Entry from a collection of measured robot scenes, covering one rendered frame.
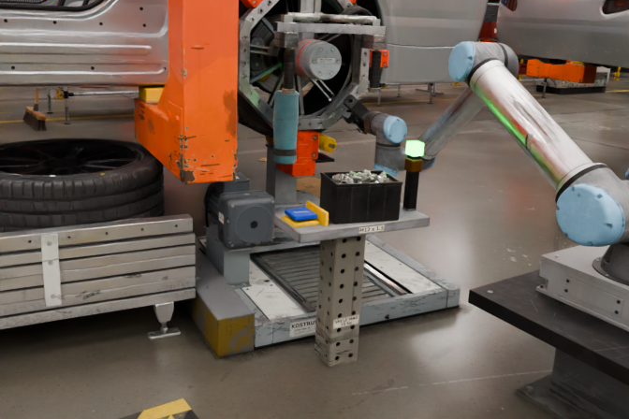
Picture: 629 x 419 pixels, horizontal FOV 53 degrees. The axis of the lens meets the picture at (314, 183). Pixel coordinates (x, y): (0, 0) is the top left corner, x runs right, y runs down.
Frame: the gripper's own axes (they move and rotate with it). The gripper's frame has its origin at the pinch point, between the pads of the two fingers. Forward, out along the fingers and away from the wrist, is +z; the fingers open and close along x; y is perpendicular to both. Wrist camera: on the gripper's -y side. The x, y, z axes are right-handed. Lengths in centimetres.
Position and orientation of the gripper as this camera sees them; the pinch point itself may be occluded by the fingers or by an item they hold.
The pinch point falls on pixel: (343, 109)
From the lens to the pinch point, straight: 259.1
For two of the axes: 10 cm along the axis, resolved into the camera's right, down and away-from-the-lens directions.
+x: 6.6, -7.4, 1.3
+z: -4.5, -2.6, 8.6
